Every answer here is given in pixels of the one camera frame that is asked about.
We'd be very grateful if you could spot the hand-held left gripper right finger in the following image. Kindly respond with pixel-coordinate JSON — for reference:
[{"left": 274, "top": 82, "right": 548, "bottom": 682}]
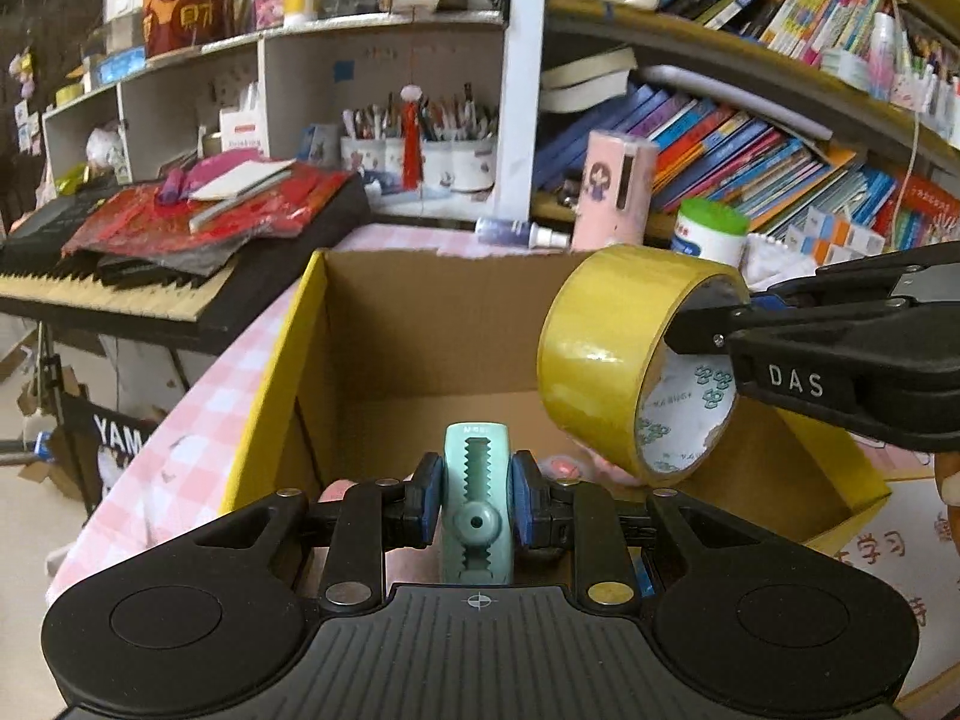
[{"left": 510, "top": 452, "right": 743, "bottom": 612}]

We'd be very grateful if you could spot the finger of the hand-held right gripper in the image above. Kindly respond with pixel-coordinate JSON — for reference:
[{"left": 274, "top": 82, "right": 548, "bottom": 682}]
[
  {"left": 748, "top": 238, "right": 960, "bottom": 314},
  {"left": 664, "top": 297, "right": 914, "bottom": 355}
]

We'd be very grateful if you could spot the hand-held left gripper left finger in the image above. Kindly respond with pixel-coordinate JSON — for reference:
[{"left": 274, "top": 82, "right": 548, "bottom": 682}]
[{"left": 221, "top": 452, "right": 445, "bottom": 613}]

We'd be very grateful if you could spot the teal correction tape dispenser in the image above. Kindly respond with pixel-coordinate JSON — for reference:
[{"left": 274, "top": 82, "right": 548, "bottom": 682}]
[{"left": 441, "top": 422, "right": 515, "bottom": 586}]

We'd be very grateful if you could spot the yellow tape roll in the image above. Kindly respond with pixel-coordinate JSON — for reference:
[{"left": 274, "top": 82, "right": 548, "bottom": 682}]
[{"left": 538, "top": 244, "right": 751, "bottom": 487}]

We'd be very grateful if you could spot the cardboard box with yellow rim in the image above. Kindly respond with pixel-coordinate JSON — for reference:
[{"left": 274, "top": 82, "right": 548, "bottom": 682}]
[{"left": 221, "top": 247, "right": 893, "bottom": 587}]

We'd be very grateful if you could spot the white tissue pack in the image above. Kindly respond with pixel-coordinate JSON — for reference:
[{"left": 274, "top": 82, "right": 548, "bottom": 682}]
[{"left": 742, "top": 236, "right": 820, "bottom": 295}]

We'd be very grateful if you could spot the pink object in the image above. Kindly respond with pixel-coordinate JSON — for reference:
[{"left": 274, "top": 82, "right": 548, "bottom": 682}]
[{"left": 541, "top": 452, "right": 650, "bottom": 487}]

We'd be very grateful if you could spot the white jar with green lid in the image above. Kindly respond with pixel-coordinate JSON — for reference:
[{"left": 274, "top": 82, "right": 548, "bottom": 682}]
[{"left": 671, "top": 199, "right": 751, "bottom": 272}]

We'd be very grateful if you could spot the stack of colourful books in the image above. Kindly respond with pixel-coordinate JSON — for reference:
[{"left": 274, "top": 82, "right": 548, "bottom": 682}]
[{"left": 532, "top": 82, "right": 960, "bottom": 265}]

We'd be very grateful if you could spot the pink cylindrical device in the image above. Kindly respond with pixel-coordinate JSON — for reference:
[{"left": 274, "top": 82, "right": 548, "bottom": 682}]
[{"left": 571, "top": 130, "right": 659, "bottom": 252}]

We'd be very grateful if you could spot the small glue bottle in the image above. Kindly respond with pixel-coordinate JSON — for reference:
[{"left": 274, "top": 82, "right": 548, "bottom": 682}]
[{"left": 475, "top": 217, "right": 571, "bottom": 249}]

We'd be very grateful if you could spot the cream thick book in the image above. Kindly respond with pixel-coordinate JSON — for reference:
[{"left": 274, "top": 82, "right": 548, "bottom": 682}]
[{"left": 540, "top": 47, "right": 639, "bottom": 114}]

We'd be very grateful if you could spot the wooden bookshelf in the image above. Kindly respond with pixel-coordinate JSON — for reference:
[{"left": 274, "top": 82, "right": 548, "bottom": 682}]
[{"left": 529, "top": 0, "right": 960, "bottom": 245}]

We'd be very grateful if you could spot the white pen cup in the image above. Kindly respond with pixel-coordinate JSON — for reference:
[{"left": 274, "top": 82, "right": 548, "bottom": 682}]
[
  {"left": 385, "top": 136, "right": 452, "bottom": 188},
  {"left": 341, "top": 135, "right": 386, "bottom": 179},
  {"left": 450, "top": 136, "right": 497, "bottom": 193}
]

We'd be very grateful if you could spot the white shelf unit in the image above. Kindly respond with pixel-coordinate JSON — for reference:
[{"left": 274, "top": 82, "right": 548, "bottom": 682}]
[{"left": 41, "top": 0, "right": 560, "bottom": 224}]

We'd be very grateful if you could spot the black printed cover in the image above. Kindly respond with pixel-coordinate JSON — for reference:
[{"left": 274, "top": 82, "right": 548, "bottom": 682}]
[{"left": 64, "top": 390, "right": 163, "bottom": 512}]

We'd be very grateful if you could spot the bunch of pens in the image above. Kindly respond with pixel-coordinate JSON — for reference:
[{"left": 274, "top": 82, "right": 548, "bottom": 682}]
[{"left": 343, "top": 90, "right": 498, "bottom": 142}]

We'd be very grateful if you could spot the red tassel ornament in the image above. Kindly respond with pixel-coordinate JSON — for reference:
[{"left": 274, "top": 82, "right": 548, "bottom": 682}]
[{"left": 401, "top": 85, "right": 425, "bottom": 188}]

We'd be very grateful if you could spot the grey edged book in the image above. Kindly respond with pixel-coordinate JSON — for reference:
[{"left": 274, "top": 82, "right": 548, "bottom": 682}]
[{"left": 187, "top": 187, "right": 280, "bottom": 234}]

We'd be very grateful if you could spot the small blue picture card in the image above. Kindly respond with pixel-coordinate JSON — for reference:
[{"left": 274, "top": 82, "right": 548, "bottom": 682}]
[{"left": 298, "top": 124, "right": 341, "bottom": 166}]

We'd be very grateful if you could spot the white flat booklet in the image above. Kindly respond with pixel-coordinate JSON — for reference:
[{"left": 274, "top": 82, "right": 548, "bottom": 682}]
[{"left": 187, "top": 157, "right": 295, "bottom": 203}]

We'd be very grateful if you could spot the black electronic keyboard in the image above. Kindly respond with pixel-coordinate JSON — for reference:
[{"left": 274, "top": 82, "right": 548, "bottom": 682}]
[{"left": 0, "top": 184, "right": 376, "bottom": 355}]

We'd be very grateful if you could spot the black keyboard stand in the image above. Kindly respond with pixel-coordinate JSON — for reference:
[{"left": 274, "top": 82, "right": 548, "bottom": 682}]
[{"left": 30, "top": 321, "right": 85, "bottom": 470}]

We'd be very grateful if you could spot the pink paper sheet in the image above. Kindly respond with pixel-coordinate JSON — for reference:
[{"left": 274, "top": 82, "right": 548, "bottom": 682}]
[{"left": 180, "top": 148, "right": 260, "bottom": 188}]

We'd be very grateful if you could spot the white box with red label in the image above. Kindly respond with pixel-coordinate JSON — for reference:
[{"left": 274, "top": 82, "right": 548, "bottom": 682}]
[{"left": 220, "top": 106, "right": 270, "bottom": 159}]

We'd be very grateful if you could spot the white plastic bag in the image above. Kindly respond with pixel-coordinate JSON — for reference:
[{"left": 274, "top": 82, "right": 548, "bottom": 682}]
[{"left": 86, "top": 126, "right": 125, "bottom": 174}]

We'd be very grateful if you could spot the small blue box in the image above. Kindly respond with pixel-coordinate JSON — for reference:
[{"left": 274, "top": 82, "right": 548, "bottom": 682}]
[{"left": 97, "top": 49, "right": 148, "bottom": 84}]

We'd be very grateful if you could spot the white hanging cord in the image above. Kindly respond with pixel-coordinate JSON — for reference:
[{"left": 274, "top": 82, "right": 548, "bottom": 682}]
[{"left": 874, "top": 0, "right": 925, "bottom": 190}]

